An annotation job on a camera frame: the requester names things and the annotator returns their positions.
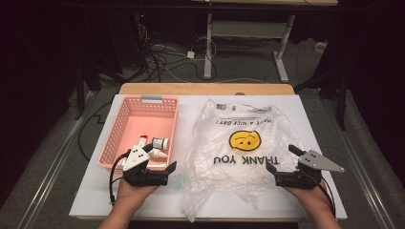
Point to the pink plastic basket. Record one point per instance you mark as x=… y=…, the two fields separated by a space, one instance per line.
x=140 y=122

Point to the white board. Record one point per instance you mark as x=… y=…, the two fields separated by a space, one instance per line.
x=95 y=197

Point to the wooden table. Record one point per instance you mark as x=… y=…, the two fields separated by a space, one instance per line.
x=207 y=88

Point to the small white box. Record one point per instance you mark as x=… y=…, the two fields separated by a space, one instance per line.
x=321 y=46

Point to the white power adapter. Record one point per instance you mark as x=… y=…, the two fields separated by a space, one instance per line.
x=190 y=54

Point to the person's left hand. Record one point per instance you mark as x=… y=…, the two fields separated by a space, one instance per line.
x=133 y=195

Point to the black stand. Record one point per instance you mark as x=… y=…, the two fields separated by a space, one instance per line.
x=79 y=92
x=342 y=101

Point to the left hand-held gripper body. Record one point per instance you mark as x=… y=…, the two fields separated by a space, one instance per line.
x=140 y=176

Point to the clear plastic bag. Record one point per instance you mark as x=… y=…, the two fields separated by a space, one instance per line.
x=242 y=171

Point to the person's right hand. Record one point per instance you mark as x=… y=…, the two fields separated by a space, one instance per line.
x=313 y=198

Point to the white desk frame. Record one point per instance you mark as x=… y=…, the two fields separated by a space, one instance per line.
x=208 y=47

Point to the white bottle with green label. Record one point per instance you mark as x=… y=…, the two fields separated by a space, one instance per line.
x=160 y=143

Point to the metal floor rail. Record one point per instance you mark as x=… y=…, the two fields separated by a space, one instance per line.
x=51 y=178
x=359 y=178

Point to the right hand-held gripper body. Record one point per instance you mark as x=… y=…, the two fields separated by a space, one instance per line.
x=302 y=178

